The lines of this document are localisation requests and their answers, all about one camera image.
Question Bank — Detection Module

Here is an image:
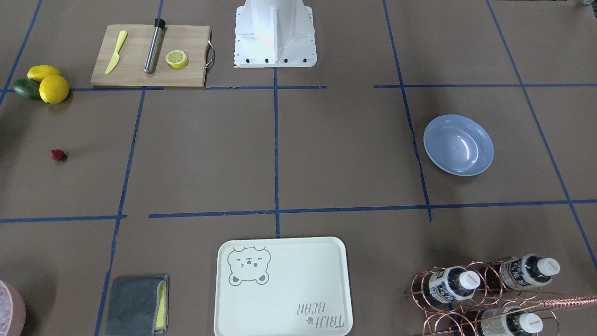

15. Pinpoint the bottle white cap bottom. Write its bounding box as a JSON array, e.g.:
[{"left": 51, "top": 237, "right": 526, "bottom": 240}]
[{"left": 476, "top": 306, "right": 544, "bottom": 336}]

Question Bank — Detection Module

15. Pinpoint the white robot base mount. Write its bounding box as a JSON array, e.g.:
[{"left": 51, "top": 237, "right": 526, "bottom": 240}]
[{"left": 233, "top": 0, "right": 318, "bottom": 68}]

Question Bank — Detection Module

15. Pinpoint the green avocado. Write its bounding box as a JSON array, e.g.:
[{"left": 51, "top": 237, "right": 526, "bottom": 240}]
[{"left": 13, "top": 79, "right": 41, "bottom": 100}]

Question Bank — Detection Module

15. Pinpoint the pink ice bucket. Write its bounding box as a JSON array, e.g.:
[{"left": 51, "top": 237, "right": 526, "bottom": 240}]
[{"left": 0, "top": 281, "right": 26, "bottom": 336}]

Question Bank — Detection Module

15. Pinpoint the bottle white cap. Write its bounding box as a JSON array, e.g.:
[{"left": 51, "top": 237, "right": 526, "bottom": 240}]
[
  {"left": 499, "top": 254, "right": 561, "bottom": 291},
  {"left": 422, "top": 266, "right": 482, "bottom": 306},
  {"left": 476, "top": 306, "right": 544, "bottom": 336}
]

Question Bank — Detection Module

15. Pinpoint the cream bear tray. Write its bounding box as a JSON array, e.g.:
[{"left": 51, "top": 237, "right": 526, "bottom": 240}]
[{"left": 214, "top": 237, "right": 354, "bottom": 336}]

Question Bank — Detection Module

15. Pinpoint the yellow lemon front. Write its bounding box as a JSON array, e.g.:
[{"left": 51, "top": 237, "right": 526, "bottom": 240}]
[{"left": 39, "top": 75, "right": 70, "bottom": 105}]

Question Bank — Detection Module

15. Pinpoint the yellow lemon upper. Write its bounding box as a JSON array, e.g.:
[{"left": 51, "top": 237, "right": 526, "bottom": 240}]
[{"left": 27, "top": 64, "right": 62, "bottom": 83}]

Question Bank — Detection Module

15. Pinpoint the half lemon slice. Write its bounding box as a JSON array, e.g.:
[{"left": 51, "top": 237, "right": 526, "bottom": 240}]
[{"left": 166, "top": 50, "right": 188, "bottom": 69}]

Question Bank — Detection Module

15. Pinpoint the wooden cutting board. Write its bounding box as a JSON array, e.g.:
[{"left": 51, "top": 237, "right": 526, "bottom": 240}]
[{"left": 91, "top": 25, "right": 211, "bottom": 87}]

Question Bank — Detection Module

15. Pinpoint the yellow plastic knife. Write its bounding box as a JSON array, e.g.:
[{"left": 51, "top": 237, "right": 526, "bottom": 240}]
[{"left": 104, "top": 30, "right": 128, "bottom": 75}]

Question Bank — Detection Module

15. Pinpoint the copper wire bottle rack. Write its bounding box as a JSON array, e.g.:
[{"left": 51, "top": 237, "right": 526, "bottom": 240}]
[{"left": 404, "top": 257, "right": 596, "bottom": 336}]

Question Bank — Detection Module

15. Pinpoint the steel muddler black tip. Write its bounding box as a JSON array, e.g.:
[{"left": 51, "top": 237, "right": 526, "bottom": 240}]
[{"left": 143, "top": 17, "right": 166, "bottom": 75}]

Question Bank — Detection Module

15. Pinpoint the grey yellow folded cloth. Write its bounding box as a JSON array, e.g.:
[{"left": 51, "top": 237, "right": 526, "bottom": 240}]
[{"left": 104, "top": 274, "right": 170, "bottom": 336}]

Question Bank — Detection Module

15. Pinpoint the yellow lemon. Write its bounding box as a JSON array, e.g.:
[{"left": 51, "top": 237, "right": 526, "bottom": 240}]
[
  {"left": 39, "top": 75, "right": 70, "bottom": 105},
  {"left": 27, "top": 64, "right": 62, "bottom": 83}
]

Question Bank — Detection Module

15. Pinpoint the red strawberry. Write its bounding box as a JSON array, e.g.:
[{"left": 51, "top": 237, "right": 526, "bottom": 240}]
[{"left": 50, "top": 149, "right": 68, "bottom": 162}]

